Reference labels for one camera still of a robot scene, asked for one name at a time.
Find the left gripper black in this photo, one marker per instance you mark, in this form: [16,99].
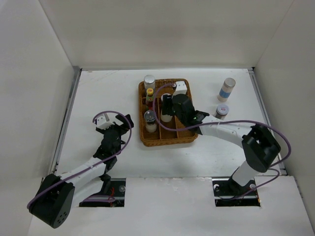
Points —
[126,125]

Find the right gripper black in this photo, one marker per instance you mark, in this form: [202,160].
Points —
[168,100]

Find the black cap white powder bottle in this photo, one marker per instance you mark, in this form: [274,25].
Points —
[165,118]

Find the red sauce bottle yellow cap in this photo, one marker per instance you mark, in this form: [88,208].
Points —
[149,99]

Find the black top salt grinder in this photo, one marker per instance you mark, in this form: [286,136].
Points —
[150,121]

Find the blue label bead bottle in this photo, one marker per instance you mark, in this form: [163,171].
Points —
[149,82]

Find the dark spice jar white lid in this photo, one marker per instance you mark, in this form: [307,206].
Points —
[221,111]

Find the blue label bottle silver cap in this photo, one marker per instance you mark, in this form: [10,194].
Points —
[226,89]

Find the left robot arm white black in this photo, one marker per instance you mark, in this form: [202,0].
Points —
[57,195]

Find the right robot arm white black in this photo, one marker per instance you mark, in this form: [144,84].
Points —
[259,146]

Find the brown wicker divided basket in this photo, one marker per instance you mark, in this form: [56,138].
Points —
[162,136]

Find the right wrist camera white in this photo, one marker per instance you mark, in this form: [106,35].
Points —
[179,87]

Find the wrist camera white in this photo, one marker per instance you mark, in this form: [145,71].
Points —
[179,87]
[103,122]

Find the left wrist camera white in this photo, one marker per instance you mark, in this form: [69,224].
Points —
[103,122]

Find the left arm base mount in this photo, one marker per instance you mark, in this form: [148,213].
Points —
[112,194]

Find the aluminium table edge rail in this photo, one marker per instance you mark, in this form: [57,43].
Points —
[61,137]

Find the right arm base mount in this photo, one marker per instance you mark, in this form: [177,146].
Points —
[229,194]

